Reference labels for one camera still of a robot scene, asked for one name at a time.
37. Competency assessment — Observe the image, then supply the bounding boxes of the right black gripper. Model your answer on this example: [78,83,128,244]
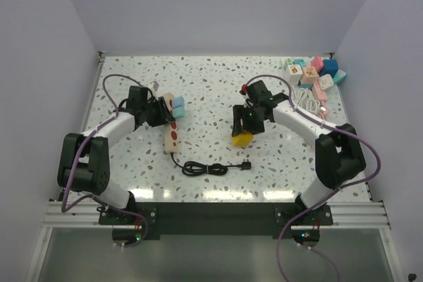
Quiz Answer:
[233,104,267,137]

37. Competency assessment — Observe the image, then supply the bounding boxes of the aluminium front rail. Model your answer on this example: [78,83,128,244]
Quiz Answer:
[42,201,391,229]

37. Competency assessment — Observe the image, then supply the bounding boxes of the pink cube adapter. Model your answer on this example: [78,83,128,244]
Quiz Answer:
[311,56,324,73]

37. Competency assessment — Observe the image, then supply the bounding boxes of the dark blue cube adapter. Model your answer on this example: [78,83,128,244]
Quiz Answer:
[319,59,339,78]

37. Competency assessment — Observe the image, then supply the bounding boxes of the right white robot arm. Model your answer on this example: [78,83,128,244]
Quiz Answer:
[231,93,366,225]

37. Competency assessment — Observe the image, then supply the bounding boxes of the white coiled cable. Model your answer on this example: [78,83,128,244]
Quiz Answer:
[288,85,323,118]

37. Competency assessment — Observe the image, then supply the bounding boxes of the peach starfish cube adapter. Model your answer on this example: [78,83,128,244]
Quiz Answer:
[299,65,319,86]

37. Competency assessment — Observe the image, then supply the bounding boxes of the light blue cube plug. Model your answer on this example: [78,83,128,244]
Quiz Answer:
[172,96,184,108]

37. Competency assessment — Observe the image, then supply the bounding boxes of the white green cube adapter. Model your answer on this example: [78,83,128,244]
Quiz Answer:
[281,57,293,73]

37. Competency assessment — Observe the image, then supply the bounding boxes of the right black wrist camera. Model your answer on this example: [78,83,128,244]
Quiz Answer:
[240,80,272,104]

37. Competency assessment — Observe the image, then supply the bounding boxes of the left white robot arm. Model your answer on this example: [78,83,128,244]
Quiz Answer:
[58,86,176,224]

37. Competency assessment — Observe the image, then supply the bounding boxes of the white cartoon cube adapter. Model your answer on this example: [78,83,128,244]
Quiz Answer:
[284,64,303,85]

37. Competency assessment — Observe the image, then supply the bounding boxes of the white pink power strip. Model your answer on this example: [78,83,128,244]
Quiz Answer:
[311,74,334,102]

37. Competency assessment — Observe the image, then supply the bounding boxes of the yellow cube plug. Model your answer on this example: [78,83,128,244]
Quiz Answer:
[231,131,254,147]

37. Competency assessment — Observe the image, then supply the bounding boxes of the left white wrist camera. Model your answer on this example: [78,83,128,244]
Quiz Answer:
[148,81,159,95]

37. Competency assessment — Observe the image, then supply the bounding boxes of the beige red power strip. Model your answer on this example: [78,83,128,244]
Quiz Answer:
[163,92,178,154]

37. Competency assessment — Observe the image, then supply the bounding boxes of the teal cube plug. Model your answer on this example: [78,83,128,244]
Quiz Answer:
[173,106,186,120]

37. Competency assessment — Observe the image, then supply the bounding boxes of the teal flat power strip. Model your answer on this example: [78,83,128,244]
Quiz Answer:
[332,69,347,85]

